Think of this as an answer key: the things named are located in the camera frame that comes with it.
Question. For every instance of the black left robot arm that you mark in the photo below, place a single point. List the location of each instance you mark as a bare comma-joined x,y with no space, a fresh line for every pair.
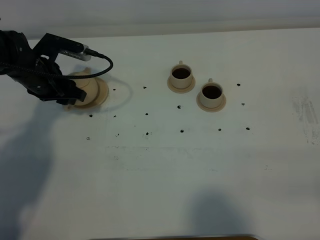
4,52

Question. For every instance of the beige teapot saucer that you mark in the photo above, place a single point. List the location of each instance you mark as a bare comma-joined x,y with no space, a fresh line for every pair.
103,91

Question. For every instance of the beige ceramic teapot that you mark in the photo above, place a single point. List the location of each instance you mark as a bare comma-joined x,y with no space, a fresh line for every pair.
91,88

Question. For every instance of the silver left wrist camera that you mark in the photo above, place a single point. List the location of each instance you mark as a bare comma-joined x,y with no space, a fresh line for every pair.
80,56

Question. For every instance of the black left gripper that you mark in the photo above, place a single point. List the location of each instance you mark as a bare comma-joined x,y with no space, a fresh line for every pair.
36,68

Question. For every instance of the beige saucer near right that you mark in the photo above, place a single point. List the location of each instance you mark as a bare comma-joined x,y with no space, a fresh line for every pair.
220,106

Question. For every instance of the beige teacup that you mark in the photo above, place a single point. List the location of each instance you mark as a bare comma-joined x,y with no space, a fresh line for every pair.
181,76
211,94

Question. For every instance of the beige teacup near right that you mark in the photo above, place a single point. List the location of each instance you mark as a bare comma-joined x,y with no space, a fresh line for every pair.
211,94

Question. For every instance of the beige saucer far left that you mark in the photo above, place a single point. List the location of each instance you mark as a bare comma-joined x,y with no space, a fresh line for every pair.
172,88

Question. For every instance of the beige teacup far left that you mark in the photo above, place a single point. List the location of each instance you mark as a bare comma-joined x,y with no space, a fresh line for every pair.
181,76

